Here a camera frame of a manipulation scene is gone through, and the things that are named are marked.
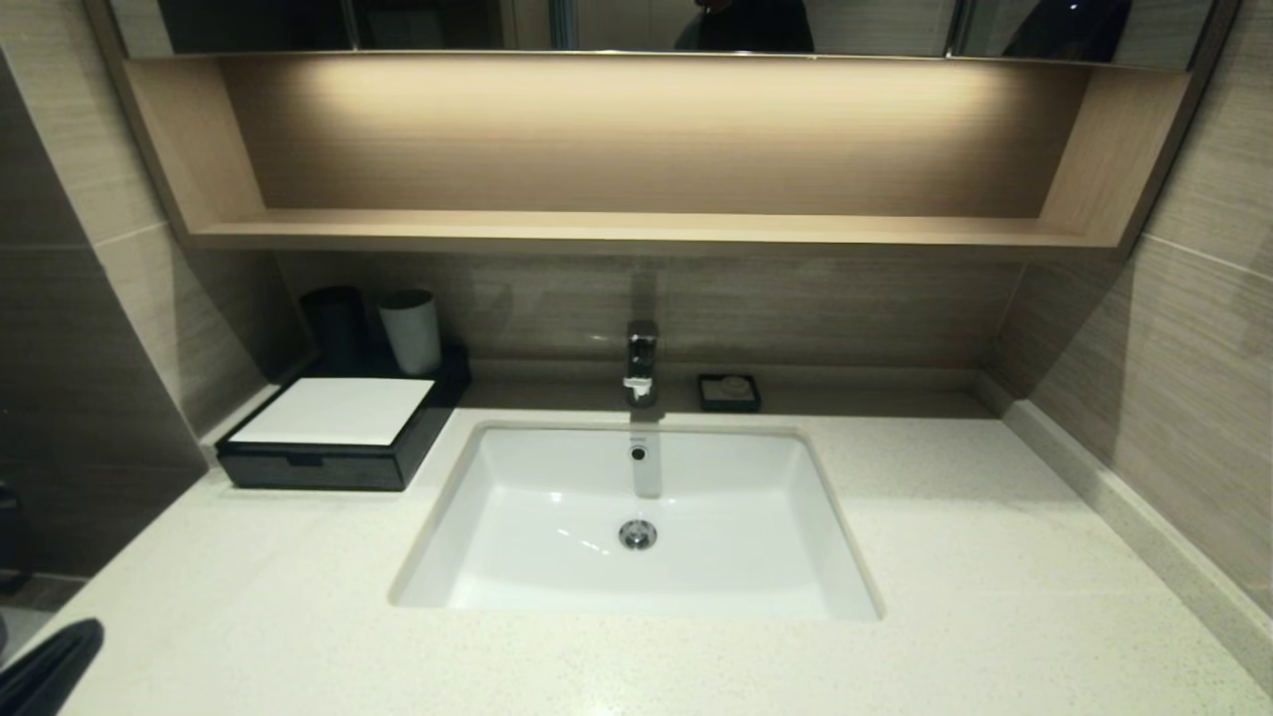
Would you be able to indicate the black tumbler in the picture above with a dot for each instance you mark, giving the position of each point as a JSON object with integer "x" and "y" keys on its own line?
{"x": 335, "y": 328}

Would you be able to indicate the black box drawer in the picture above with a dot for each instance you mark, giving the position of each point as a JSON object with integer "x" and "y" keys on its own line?
{"x": 328, "y": 469}

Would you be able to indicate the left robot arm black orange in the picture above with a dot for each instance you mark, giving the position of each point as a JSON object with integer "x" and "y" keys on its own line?
{"x": 45, "y": 671}

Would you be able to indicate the black amenity box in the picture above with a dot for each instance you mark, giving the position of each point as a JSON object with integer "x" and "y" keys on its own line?
{"x": 438, "y": 388}

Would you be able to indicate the chrome basin faucet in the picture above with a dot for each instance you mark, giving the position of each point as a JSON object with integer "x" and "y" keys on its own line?
{"x": 641, "y": 358}

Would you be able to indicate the black soap dish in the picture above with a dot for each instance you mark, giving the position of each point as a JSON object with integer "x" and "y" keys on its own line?
{"x": 708, "y": 398}

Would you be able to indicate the round beige soap bar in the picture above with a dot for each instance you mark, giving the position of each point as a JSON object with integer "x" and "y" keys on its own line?
{"x": 736, "y": 385}

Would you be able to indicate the chrome sink drain plug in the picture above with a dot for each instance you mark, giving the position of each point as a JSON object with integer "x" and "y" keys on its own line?
{"x": 637, "y": 534}

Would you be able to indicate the white ceramic sink basin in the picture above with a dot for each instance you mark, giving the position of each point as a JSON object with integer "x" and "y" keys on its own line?
{"x": 736, "y": 517}

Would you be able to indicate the pale grey tumbler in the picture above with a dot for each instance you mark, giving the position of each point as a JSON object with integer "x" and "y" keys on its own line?
{"x": 412, "y": 333}

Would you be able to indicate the light wooden wall shelf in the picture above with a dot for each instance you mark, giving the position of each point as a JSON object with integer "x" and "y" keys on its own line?
{"x": 636, "y": 234}

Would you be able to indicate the mirrored wall cabinet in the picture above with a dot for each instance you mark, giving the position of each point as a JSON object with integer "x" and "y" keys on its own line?
{"x": 835, "y": 25}

